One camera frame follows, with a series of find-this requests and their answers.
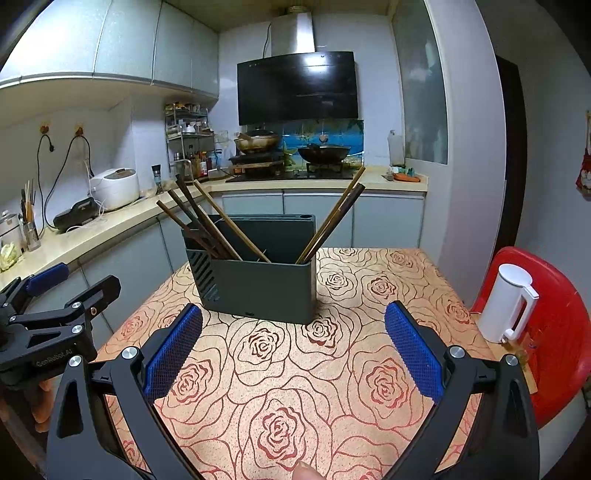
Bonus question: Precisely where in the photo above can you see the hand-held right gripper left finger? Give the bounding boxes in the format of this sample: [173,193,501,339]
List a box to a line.
[46,303,204,480]

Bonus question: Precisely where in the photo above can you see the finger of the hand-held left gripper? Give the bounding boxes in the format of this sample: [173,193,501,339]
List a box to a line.
[0,262,70,319]
[9,274,122,342]

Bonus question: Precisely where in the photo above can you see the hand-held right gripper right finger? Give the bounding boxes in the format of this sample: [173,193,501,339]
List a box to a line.
[384,301,541,480]

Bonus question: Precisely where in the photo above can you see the dark grey utensil holder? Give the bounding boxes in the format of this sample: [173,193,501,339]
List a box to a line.
[181,213,317,325]

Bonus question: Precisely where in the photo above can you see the group of wooden chopsticks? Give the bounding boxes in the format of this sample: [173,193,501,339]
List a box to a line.
[156,166,366,265]

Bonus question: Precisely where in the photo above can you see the napa cabbage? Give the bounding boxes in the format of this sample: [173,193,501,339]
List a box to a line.
[0,242,21,271]

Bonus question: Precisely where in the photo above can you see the metal utensil jar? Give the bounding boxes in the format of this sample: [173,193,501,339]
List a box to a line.
[19,180,42,252]

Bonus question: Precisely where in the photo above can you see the rose printed tablecloth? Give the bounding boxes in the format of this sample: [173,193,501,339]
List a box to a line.
[92,247,492,480]

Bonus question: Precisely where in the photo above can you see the black electric griddle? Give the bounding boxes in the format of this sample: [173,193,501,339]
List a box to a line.
[53,198,103,232]

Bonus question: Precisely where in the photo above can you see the beige kitchen countertop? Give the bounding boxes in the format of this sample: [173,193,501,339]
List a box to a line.
[0,164,428,296]

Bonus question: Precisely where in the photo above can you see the white electric kettle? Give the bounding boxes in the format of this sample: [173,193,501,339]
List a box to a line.
[477,264,540,344]

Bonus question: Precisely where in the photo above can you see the white rice cooker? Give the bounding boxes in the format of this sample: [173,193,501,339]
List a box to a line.
[90,168,140,212]

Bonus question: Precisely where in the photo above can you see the red plastic chair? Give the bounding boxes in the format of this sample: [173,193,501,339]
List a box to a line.
[468,246,591,428]

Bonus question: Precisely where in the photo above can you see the orange tray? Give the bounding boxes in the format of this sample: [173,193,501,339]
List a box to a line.
[382,167,421,183]

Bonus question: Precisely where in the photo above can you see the metal spice rack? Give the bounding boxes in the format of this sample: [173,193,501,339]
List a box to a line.
[165,102,218,183]

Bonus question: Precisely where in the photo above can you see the black induction cooker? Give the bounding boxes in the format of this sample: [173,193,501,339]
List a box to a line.
[228,152,283,169]

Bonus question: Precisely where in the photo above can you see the black glass cooktop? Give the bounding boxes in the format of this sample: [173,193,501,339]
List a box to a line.
[225,168,354,184]

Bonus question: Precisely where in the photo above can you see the black wok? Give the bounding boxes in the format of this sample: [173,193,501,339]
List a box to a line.
[298,135,352,163]

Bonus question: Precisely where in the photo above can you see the golden lidded pan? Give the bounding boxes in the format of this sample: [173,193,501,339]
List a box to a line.
[234,130,282,154]

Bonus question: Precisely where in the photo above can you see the blue sea backsplash panel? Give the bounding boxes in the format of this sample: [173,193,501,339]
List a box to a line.
[265,119,365,167]

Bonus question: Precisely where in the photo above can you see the red hanging ornament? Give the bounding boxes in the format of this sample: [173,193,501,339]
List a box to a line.
[575,111,591,201]

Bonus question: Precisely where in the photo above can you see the grey upper cabinets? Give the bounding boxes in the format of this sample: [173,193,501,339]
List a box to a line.
[0,0,220,109]

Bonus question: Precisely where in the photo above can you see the frosted glass window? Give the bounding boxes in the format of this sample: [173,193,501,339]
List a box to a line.
[392,0,450,166]

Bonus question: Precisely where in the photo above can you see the black range hood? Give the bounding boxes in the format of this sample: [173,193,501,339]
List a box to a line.
[237,7,360,126]

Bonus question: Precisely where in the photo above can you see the black power cable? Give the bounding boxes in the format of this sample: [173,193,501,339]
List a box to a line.
[44,131,95,217]
[36,134,56,232]

